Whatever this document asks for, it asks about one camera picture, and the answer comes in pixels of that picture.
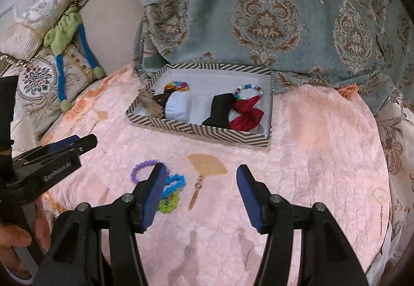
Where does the orange fringe trim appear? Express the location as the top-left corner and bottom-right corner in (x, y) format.
(338, 83), (360, 99)

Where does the red satin bow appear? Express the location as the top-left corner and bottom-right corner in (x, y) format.
(230, 96), (263, 131)

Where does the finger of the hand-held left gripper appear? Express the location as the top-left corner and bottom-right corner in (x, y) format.
(13, 134), (98, 167)
(5, 148), (81, 191)

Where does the cream embroidered bolster pillow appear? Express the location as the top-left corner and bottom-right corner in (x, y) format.
(0, 0), (81, 61)

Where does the cream floral cloth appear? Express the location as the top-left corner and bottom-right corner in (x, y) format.
(375, 85), (414, 274)

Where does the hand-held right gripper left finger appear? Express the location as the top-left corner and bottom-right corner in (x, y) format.
(34, 163), (167, 286)

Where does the purple bead bracelet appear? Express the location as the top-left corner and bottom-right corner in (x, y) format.
(131, 160), (165, 184)

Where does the beige sofa back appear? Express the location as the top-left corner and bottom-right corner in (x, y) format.
(79, 0), (143, 77)

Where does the blue loom band bracelet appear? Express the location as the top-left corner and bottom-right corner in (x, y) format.
(163, 174), (187, 199)

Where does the green loom band bracelet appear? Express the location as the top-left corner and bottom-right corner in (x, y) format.
(158, 194), (180, 214)

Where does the pink quilted blanket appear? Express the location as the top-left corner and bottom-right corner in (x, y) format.
(39, 66), (393, 286)

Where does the brown hair bow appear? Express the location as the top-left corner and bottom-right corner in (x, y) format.
(152, 91), (172, 112)

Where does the multicoloured bead bracelet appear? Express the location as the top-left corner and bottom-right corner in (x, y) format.
(234, 84), (263, 102)

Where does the black fabric bow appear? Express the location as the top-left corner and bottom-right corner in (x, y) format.
(202, 94), (235, 127)

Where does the striped cardboard box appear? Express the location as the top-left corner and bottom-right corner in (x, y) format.
(126, 62), (275, 148)

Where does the rainbow loom band bracelet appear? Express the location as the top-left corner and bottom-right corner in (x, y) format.
(164, 80), (191, 94)

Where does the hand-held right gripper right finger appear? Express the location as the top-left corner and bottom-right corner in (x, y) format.
(236, 166), (369, 286)

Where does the green and blue plush toy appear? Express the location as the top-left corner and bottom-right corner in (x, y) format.
(43, 8), (105, 112)

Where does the leopard print hair bow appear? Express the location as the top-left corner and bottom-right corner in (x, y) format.
(137, 88), (164, 118)

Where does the person's left hand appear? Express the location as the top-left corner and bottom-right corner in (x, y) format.
(0, 199), (50, 277)

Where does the white fabric bow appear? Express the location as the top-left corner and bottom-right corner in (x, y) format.
(165, 93), (193, 120)

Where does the floral embroidered cushion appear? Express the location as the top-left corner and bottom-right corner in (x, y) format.
(0, 43), (105, 144)

